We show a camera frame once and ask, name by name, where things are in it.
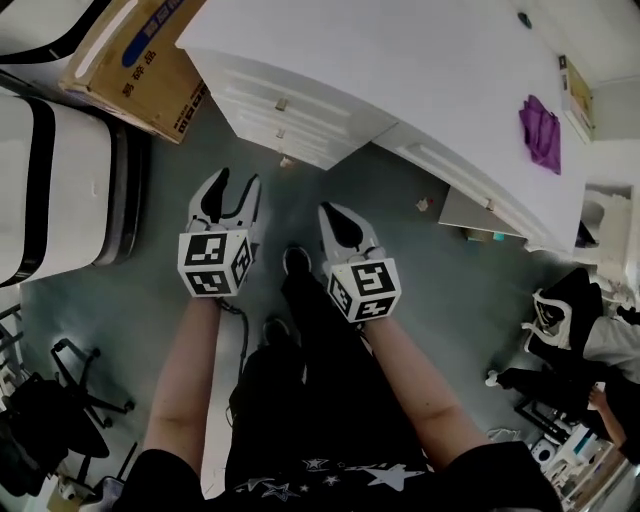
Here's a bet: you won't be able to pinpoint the white black-trimmed robot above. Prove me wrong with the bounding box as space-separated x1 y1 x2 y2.
0 0 109 66
0 92 151 289

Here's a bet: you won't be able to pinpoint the wide shallow white drawer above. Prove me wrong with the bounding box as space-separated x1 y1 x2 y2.
379 124 544 249

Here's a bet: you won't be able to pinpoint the flat yellow book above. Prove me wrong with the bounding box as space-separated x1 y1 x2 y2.
558 53 596 146

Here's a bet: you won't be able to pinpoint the black metal rack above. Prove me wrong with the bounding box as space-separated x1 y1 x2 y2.
0 302 26 401

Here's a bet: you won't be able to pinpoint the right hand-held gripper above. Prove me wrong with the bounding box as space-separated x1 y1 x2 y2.
318 202 404 324

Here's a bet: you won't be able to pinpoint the person's left black shoe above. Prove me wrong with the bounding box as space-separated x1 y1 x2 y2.
262 317 294 346

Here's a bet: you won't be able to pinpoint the black seat frame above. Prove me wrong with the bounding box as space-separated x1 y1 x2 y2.
514 397 581 439

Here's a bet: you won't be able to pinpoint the teal plastic item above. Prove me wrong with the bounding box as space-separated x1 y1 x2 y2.
462 227 507 245

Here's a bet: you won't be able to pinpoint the person's left forearm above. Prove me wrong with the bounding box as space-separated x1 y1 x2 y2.
142 294 236 454

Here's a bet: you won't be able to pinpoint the black office chair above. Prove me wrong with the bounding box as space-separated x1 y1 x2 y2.
0 337 139 496

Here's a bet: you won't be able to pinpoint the purple cloth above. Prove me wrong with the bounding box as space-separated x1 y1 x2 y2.
518 93 562 175

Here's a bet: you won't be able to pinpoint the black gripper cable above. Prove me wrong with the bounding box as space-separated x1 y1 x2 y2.
219 297 252 429

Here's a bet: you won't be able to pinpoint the person's right black shoe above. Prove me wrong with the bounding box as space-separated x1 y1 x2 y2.
282 243 314 276

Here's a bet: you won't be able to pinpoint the black white patterned bag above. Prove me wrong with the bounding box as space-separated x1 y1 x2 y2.
522 267 606 361

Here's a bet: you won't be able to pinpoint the person's right forearm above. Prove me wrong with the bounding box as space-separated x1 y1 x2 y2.
364 318 491 474

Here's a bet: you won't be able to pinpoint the black star-print shirt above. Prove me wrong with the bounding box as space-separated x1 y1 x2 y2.
112 439 569 512

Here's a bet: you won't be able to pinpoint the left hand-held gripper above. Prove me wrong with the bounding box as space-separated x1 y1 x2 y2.
178 168 263 300

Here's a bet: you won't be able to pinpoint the white teal storage cart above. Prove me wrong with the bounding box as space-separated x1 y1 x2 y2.
529 424 634 504

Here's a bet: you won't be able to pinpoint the person's black shoe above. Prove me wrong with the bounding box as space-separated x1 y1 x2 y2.
262 317 294 346
282 243 314 276

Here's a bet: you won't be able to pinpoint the white vanity table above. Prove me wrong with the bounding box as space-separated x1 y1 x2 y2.
572 182 640 306

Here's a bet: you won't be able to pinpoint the white desk with drawers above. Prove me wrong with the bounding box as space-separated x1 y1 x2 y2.
174 0 606 256

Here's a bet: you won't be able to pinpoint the brown cardboard box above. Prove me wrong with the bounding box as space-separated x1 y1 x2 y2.
58 0 209 146

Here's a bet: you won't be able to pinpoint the small white device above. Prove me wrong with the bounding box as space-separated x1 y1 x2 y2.
49 477 84 506

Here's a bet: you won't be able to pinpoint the person's black trousers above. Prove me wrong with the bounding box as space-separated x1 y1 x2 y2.
227 272 434 471

